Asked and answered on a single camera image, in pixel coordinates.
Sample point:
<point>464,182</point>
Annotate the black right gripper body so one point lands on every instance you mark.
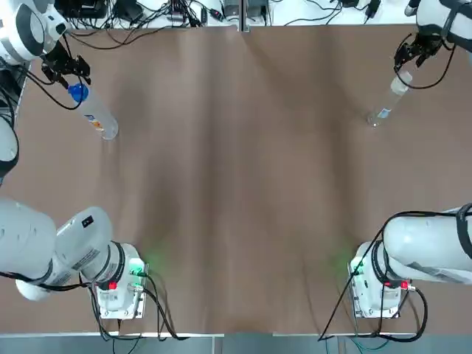
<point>429,41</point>

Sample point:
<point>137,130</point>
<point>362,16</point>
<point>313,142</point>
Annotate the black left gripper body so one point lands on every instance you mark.
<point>59,59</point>

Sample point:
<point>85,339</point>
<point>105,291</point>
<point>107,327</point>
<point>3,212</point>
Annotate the clear drink bottle blue cap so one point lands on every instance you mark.
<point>94,112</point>

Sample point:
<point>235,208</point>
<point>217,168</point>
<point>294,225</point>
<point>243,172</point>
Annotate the clear condiment bottle white cap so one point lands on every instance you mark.
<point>391,97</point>

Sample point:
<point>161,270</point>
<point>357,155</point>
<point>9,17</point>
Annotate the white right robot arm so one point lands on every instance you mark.
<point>416,239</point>

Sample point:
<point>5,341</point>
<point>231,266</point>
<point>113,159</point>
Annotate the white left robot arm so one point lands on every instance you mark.
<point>22,236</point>

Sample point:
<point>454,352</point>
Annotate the black docking station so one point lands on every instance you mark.
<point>79,9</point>

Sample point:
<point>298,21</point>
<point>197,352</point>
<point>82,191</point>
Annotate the black power adapter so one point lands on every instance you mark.
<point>372,7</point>

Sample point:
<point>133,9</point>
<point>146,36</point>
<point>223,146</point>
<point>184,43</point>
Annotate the black usb hub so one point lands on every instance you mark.
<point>177,16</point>

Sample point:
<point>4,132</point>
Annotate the black power supply unit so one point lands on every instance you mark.
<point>233,7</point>
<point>257,7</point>

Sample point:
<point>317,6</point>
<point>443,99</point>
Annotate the aluminium post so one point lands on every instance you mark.
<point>243,14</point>

